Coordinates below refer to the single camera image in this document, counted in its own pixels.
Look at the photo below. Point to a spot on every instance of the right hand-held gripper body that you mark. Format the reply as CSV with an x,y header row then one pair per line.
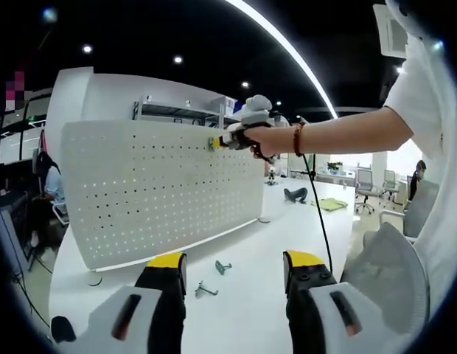
x,y
256,110

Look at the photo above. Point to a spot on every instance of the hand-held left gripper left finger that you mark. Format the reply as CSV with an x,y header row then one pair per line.
x,y
110,317

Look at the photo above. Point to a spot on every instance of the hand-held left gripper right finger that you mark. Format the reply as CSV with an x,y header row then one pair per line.
x,y
346,309

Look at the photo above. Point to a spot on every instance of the white perforated mounting plate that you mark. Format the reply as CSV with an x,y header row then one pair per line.
x,y
158,191

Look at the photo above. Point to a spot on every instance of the person's right hand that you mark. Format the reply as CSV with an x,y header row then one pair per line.
x,y
272,142

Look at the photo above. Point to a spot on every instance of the black rounded knob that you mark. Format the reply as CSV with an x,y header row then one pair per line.
x,y
62,329

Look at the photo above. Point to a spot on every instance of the metal shelf rack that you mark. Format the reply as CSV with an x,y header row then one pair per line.
x,y
177,110

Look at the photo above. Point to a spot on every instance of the grey mesh office chair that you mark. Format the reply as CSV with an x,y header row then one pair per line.
x,y
390,265

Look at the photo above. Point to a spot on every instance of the long ceiling light strip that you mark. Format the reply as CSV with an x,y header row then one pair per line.
x,y
287,48

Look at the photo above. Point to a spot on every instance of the black tripod stand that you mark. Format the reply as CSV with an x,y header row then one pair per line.
x,y
314,166

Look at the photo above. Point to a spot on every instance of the black curved object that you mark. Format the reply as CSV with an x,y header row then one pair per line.
x,y
296,195

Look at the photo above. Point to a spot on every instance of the potted green plant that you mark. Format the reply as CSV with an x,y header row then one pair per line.
x,y
334,166

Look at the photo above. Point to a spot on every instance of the light green cloth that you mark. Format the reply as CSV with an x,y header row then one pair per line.
x,y
331,204

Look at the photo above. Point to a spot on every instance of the white office chair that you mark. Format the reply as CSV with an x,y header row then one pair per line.
x,y
365,188
60,212
388,178

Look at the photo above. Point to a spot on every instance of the round ceiling spotlights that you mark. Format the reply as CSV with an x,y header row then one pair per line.
x,y
87,48

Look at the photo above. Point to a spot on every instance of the person's white shirt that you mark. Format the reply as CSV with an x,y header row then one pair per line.
x,y
438,147

